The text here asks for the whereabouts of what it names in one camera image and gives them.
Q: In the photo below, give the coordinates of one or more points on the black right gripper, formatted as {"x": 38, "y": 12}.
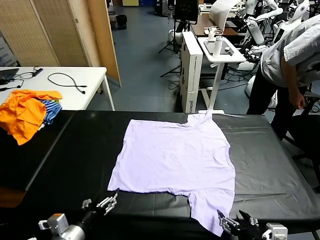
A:
{"x": 250, "y": 233}

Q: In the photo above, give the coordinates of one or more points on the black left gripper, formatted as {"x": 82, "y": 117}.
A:
{"x": 90, "y": 218}

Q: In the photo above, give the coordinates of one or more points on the lavender t-shirt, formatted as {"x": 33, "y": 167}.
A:
{"x": 175, "y": 160}

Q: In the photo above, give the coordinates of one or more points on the white floor robot base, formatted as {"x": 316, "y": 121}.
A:
{"x": 250, "y": 86}

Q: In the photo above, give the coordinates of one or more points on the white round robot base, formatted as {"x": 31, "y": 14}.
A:
{"x": 175, "y": 35}

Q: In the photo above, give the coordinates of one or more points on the person right forearm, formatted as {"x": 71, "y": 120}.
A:
{"x": 291, "y": 75}

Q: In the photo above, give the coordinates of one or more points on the person right hand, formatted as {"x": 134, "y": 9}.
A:
{"x": 297, "y": 98}

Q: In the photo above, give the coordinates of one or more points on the black plastic table cover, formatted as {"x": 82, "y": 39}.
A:
{"x": 262, "y": 162}

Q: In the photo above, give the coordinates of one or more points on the blue striped garment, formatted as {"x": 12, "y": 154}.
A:
{"x": 51, "y": 112}

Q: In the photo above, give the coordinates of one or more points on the white table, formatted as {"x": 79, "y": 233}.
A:
{"x": 75, "y": 100}

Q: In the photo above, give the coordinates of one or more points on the orange garment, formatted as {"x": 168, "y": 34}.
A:
{"x": 22, "y": 115}

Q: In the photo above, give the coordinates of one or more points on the tall white cardboard box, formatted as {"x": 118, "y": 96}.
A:
{"x": 192, "y": 75}

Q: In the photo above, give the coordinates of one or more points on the white rounded robot shell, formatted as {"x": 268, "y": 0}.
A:
{"x": 246, "y": 65}

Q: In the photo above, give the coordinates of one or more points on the black laptop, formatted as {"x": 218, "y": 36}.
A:
{"x": 6, "y": 75}

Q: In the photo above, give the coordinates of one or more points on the person in grey shirt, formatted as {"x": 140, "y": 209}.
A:
{"x": 275, "y": 62}

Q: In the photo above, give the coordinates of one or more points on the small white standing desk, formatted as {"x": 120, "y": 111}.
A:
{"x": 217, "y": 58}

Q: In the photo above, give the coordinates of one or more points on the small grey desk device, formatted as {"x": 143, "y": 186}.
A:
{"x": 227, "y": 48}

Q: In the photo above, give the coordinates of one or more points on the wooden pegboard partition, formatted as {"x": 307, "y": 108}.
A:
{"x": 62, "y": 32}

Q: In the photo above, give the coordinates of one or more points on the white bottle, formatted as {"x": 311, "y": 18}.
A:
{"x": 217, "y": 47}

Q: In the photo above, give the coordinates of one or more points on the grey tablet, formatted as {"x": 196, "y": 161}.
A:
{"x": 209, "y": 47}

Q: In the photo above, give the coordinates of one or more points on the black trash bin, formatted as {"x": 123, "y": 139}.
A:
{"x": 122, "y": 22}

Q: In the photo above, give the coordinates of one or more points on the small white stand device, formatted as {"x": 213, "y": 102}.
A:
{"x": 212, "y": 33}

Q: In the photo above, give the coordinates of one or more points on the white humanoid robot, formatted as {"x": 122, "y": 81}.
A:
{"x": 256, "y": 31}
{"x": 300, "y": 12}

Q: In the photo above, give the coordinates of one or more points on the brown desk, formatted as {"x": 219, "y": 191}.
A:
{"x": 200, "y": 26}

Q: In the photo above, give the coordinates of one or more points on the beige cabinet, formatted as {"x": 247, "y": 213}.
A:
{"x": 130, "y": 2}

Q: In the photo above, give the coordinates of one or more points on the blue storage crates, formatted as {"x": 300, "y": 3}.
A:
{"x": 147, "y": 2}

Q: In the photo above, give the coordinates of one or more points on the white curved sheet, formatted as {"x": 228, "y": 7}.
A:
{"x": 220, "y": 15}

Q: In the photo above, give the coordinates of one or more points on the black tripod stand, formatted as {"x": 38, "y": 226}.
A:
{"x": 186, "y": 10}

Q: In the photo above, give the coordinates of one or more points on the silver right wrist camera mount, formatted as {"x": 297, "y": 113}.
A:
{"x": 277, "y": 231}

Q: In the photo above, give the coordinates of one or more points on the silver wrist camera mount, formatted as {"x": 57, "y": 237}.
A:
{"x": 277, "y": 231}
{"x": 57, "y": 222}

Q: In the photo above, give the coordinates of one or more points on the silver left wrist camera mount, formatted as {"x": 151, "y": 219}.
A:
{"x": 57, "y": 222}

